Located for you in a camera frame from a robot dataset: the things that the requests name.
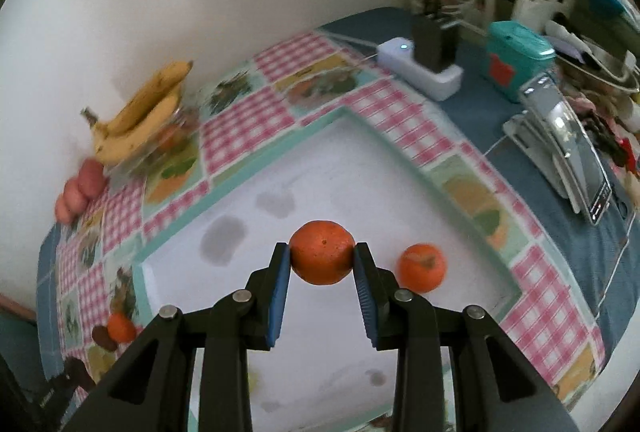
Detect yellow banana bunch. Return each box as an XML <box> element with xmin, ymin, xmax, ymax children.
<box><xmin>81</xmin><ymin>59</ymin><xmax>194</xmax><ymax>165</ymax></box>

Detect pink checkered fruit-print tablecloth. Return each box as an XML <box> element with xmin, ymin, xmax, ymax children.
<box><xmin>37</xmin><ymin>29</ymin><xmax>608</xmax><ymax>432</ymax></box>

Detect dark brown avocado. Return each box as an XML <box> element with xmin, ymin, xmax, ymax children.
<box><xmin>93</xmin><ymin>326</ymin><xmax>117</xmax><ymax>353</ymax></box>

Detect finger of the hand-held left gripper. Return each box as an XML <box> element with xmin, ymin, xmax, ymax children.
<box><xmin>27</xmin><ymin>359</ymin><xmax>98</xmax><ymax>420</ymax></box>

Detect teal lidded box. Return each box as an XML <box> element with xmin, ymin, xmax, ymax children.
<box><xmin>482</xmin><ymin>21</ymin><xmax>557</xmax><ymax>103</ymax></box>

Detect metal bowl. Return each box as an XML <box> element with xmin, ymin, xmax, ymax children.
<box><xmin>550</xmin><ymin>24</ymin><xmax>640</xmax><ymax>94</ymax></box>

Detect clear glass bowl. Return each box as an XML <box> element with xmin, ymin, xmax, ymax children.
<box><xmin>107</xmin><ymin>104</ymin><xmax>202</xmax><ymax>178</ymax></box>

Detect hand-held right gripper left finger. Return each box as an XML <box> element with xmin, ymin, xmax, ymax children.
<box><xmin>62</xmin><ymin>242</ymin><xmax>292</xmax><ymax>432</ymax></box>

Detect white tray with teal rim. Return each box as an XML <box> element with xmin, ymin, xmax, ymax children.
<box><xmin>132</xmin><ymin>104</ymin><xmax>526</xmax><ymax>432</ymax></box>

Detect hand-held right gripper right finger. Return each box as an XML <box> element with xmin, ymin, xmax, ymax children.
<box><xmin>352</xmin><ymin>242</ymin><xmax>581</xmax><ymax>432</ymax></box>

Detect black power adapter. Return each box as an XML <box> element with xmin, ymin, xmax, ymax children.
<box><xmin>411</xmin><ymin>12</ymin><xmax>458</xmax><ymax>73</ymax></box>

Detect smartphone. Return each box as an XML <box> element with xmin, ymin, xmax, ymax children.
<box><xmin>520</xmin><ymin>74</ymin><xmax>613</xmax><ymax>225</ymax></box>

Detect large red apple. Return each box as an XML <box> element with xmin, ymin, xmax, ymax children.
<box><xmin>77</xmin><ymin>158</ymin><xmax>108</xmax><ymax>200</ymax></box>

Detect orange tangerine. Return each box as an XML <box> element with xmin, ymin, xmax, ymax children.
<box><xmin>290</xmin><ymin>220</ymin><xmax>357</xmax><ymax>286</ymax></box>
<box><xmin>396</xmin><ymin>243</ymin><xmax>447</xmax><ymax>294</ymax></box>
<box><xmin>107</xmin><ymin>313</ymin><xmax>137</xmax><ymax>344</ymax></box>

